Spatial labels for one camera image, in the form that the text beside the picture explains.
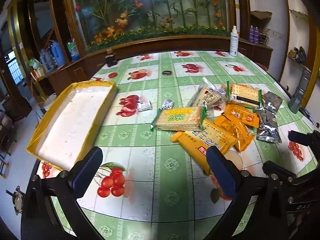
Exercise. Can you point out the long orange biscuit packet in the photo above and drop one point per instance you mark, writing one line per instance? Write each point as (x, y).
(205, 142)

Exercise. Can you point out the purple bottle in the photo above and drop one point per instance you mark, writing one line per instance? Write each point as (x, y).
(257, 34)
(251, 33)

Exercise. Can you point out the plastic water bottle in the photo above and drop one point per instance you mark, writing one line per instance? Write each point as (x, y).
(73, 50)

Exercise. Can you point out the fruit print tablecloth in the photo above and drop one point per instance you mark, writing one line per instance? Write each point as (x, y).
(155, 180)

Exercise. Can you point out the clear sandwich cracker packet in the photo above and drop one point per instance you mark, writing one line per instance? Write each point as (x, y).
(243, 92)

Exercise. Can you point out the yellow label cracker packet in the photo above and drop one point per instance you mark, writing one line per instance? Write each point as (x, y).
(178, 117)

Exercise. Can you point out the yellow tray with white lining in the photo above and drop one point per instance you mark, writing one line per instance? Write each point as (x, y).
(75, 120)

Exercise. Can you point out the beige snack packet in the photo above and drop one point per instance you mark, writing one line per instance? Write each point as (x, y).
(206, 96)

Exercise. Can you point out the small white candy packet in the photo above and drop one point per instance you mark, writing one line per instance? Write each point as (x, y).
(168, 103)
(144, 105)

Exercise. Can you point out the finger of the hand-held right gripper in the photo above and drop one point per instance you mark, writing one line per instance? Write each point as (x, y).
(303, 138)
(300, 187)

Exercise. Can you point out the wooden cabinet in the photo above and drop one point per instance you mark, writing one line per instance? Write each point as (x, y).
(75, 72)

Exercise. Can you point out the grey thermos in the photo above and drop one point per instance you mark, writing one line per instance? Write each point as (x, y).
(46, 58)

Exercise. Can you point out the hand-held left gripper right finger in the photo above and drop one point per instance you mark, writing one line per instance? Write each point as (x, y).
(221, 171)

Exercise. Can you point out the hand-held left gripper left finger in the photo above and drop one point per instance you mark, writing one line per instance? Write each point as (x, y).
(86, 171)

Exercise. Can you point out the black round lid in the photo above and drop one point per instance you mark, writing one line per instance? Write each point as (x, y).
(167, 73)

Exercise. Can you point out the orange and white box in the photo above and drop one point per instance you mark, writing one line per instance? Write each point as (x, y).
(37, 73)

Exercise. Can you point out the white spray bottle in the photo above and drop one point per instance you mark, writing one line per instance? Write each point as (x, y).
(234, 45)

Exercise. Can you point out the small dark jar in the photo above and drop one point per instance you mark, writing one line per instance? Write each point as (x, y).
(110, 58)

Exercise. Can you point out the white bucket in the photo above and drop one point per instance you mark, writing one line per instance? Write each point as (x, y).
(50, 101)

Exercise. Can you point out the green bag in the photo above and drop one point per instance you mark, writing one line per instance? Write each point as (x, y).
(35, 63)

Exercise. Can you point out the glass case with artificial flowers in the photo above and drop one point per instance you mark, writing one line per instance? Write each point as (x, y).
(150, 10)

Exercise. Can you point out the blue thermos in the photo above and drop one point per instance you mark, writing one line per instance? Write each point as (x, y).
(57, 52)

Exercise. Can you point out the silver flashlight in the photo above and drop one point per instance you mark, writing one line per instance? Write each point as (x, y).
(298, 95)

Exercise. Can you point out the silver foil snack packet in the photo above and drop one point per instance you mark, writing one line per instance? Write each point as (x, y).
(268, 126)
(273, 101)

